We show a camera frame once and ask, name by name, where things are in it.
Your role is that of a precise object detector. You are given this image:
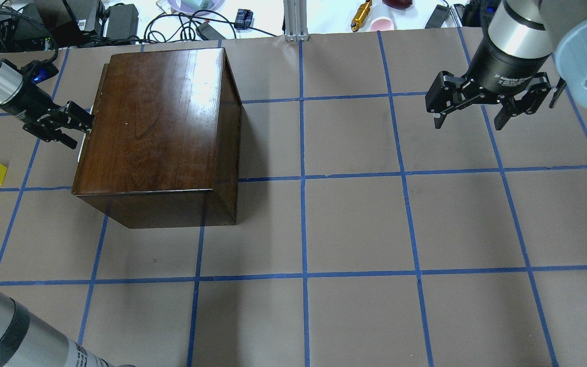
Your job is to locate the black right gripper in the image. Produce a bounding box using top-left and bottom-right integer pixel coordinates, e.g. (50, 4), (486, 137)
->
(425, 36), (551, 131)

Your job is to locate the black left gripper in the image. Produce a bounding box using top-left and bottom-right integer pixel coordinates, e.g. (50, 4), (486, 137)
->
(0, 79), (94, 149)

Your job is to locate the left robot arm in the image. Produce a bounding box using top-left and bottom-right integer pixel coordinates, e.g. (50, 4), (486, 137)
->
(0, 59), (108, 366)

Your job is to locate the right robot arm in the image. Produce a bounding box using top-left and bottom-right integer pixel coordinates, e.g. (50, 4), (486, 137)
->
(425, 1), (587, 130)

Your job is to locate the dark wooden drawer cabinet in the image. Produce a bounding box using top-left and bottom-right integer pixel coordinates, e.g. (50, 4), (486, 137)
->
(72, 48), (244, 228)

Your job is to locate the black power adapter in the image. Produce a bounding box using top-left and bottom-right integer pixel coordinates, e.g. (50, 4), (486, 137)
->
(105, 3), (139, 40)

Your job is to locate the pink cup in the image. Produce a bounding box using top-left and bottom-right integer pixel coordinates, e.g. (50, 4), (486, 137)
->
(368, 16), (396, 31)

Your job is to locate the gold metal cylinder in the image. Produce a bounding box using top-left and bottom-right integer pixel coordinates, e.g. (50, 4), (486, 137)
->
(350, 0), (372, 33)

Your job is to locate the aluminium frame post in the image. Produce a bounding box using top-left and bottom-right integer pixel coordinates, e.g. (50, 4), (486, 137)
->
(283, 0), (309, 42)

